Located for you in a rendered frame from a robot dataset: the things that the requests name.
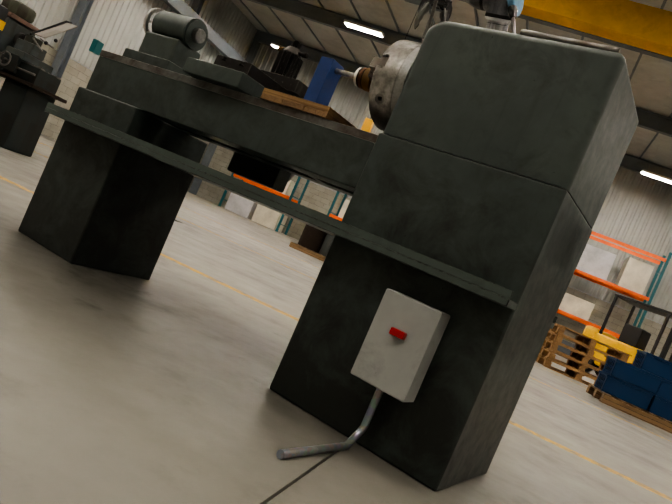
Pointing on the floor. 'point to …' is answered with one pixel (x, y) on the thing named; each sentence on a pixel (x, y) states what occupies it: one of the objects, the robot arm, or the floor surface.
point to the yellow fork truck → (637, 339)
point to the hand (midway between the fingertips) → (427, 30)
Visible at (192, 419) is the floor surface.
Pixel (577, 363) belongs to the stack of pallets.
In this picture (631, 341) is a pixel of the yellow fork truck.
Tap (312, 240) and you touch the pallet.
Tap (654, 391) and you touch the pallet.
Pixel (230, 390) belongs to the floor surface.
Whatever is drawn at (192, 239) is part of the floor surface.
